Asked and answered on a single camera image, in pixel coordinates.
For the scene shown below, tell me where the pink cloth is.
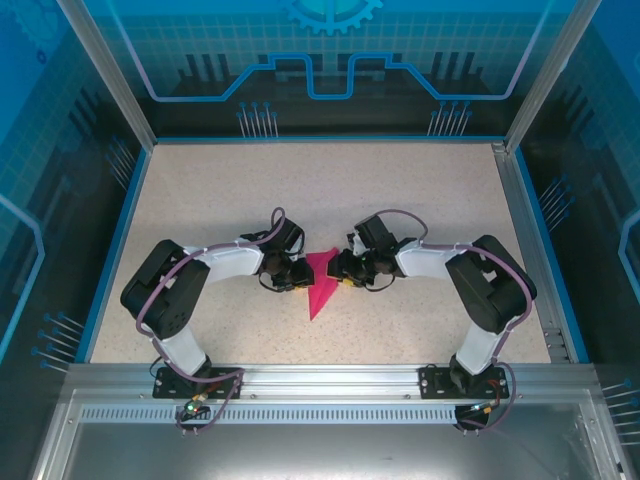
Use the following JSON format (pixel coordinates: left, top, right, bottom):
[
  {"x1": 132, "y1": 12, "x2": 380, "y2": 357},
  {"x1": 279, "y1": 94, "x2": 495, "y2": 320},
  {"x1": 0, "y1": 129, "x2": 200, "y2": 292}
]
[{"x1": 305, "y1": 247, "x2": 342, "y2": 321}]

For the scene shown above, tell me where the grey metal tray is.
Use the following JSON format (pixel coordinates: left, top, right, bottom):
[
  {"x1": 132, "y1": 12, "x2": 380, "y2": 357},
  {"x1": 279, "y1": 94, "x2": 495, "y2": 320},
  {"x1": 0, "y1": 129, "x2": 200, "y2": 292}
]
[{"x1": 29, "y1": 389, "x2": 631, "y2": 480}]

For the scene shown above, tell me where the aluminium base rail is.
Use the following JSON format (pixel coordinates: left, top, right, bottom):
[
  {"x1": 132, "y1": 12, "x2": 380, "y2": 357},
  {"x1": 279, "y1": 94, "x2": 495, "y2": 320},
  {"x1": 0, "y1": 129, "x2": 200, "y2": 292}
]
[{"x1": 67, "y1": 363, "x2": 599, "y2": 401}]

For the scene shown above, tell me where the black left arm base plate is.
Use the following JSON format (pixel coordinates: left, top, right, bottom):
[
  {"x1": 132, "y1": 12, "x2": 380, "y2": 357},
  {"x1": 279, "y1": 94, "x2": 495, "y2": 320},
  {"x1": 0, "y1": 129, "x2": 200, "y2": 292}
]
[{"x1": 152, "y1": 367, "x2": 245, "y2": 401}]

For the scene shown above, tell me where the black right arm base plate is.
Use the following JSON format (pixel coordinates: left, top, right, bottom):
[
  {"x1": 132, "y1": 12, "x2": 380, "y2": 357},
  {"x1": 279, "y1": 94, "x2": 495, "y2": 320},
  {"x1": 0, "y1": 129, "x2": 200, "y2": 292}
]
[{"x1": 418, "y1": 364, "x2": 516, "y2": 401}]

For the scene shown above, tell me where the slotted white cable duct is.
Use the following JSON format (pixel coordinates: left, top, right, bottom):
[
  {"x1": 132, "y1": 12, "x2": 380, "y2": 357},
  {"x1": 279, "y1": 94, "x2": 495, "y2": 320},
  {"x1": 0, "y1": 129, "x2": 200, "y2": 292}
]
[{"x1": 79, "y1": 405, "x2": 596, "y2": 426}]

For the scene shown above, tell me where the aluminium side rail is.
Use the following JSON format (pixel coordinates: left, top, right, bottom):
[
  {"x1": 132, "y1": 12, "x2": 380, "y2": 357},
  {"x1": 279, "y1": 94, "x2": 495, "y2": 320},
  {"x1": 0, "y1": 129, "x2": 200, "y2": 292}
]
[{"x1": 492, "y1": 142, "x2": 574, "y2": 364}]

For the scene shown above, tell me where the blue printed enclosure panel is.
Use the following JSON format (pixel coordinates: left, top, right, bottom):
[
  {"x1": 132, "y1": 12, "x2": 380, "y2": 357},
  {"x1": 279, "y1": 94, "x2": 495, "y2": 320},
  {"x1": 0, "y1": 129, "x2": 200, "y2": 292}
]
[
  {"x1": 0, "y1": 0, "x2": 154, "y2": 480},
  {"x1": 74, "y1": 0, "x2": 566, "y2": 139},
  {"x1": 514, "y1": 0, "x2": 640, "y2": 480}
]

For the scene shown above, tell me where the aluminium frame post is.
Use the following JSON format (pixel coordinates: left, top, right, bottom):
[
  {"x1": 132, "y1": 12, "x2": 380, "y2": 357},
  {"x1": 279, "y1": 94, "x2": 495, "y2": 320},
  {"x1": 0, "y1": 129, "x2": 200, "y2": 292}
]
[
  {"x1": 504, "y1": 0, "x2": 591, "y2": 151},
  {"x1": 55, "y1": 0, "x2": 159, "y2": 149}
]

